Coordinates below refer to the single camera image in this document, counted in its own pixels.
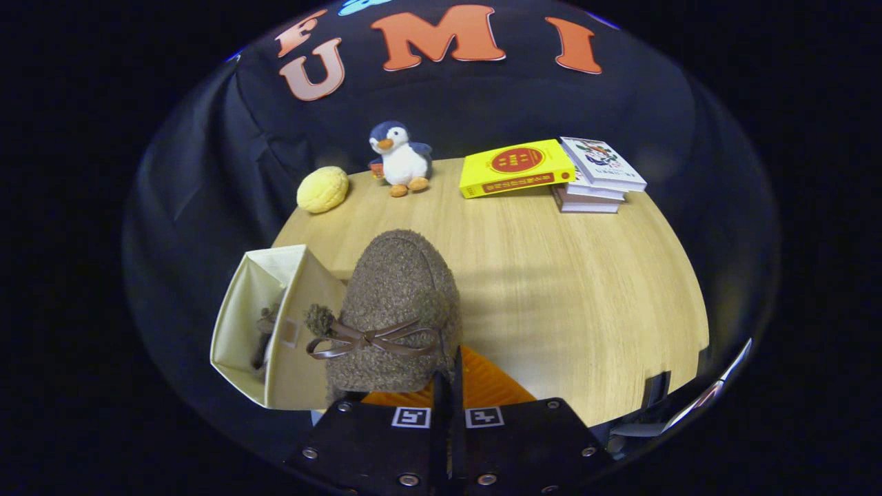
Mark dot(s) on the penguin plush toy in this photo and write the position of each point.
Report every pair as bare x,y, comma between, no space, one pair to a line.
403,162

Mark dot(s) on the yellow book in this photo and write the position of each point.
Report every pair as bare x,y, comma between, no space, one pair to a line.
517,165

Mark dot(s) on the yellow round plush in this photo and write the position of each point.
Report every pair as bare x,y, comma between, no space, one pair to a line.
322,189

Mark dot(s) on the plain white book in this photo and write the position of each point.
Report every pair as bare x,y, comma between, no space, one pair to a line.
596,192

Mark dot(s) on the dark furniture piece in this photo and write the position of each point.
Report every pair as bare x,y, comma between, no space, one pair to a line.
657,389

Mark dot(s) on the cream fabric storage box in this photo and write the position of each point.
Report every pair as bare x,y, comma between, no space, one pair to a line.
303,372

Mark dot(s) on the brown fuzzy shoe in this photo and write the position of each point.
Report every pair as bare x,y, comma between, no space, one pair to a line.
400,289
265,341

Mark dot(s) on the brown-spined book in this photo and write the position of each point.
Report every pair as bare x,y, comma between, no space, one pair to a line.
586,206

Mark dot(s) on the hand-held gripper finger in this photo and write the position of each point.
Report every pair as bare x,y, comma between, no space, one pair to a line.
442,441
459,441

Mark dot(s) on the white illustrated book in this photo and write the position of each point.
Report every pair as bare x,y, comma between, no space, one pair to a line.
603,162

